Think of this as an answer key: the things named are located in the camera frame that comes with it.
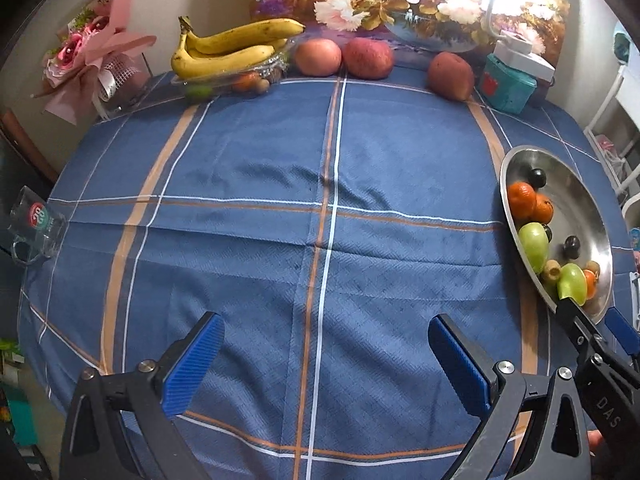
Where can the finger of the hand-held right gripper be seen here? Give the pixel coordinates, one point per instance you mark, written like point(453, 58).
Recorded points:
point(622, 332)
point(580, 327)

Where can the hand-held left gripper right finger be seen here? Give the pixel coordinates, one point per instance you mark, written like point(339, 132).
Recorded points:
point(460, 360)

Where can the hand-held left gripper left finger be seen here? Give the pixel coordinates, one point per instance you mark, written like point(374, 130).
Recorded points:
point(192, 365)

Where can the small green guava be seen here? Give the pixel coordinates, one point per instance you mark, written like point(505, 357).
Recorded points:
point(571, 282)

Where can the brown kiwi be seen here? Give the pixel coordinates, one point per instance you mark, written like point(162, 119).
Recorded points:
point(552, 271)

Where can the large green guava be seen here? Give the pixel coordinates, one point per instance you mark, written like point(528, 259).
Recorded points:
point(534, 246)

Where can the small orange mandarin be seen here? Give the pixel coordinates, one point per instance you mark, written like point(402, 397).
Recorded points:
point(590, 284)
point(544, 208)

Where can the steel bowl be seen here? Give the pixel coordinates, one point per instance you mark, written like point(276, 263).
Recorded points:
point(575, 200)

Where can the large orange mandarin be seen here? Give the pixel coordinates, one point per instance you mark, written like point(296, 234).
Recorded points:
point(521, 195)

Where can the blue plaid tablecloth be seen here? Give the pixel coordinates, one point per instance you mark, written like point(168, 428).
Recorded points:
point(250, 235)

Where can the glass mug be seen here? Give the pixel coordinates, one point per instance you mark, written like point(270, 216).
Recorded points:
point(37, 222)

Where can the white shelf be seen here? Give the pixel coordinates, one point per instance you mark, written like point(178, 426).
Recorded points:
point(620, 110)

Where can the teal box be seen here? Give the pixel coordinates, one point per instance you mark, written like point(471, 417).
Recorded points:
point(505, 87)

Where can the green lime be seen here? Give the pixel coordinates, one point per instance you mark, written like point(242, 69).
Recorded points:
point(197, 91)

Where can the white box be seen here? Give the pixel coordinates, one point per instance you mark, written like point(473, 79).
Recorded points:
point(525, 57)

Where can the brownish red apple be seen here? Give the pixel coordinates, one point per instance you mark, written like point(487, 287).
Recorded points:
point(450, 76)

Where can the brown fruit in container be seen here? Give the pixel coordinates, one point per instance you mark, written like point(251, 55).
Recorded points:
point(261, 85)

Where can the orange fruit in container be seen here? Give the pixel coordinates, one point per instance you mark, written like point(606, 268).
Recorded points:
point(246, 81)

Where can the clear plastic container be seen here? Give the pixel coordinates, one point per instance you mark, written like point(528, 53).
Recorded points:
point(275, 67)

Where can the yellow banana bunch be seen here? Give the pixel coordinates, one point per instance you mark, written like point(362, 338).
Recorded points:
point(230, 52)

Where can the dark red apple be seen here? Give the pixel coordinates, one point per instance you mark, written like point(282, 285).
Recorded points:
point(368, 57)

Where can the pink flower bouquet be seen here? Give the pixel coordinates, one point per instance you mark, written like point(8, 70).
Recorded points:
point(90, 55)

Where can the pale red apple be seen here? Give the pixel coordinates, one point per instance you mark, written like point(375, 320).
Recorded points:
point(317, 56)

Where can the flower painting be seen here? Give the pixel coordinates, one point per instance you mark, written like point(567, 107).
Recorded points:
point(375, 0)

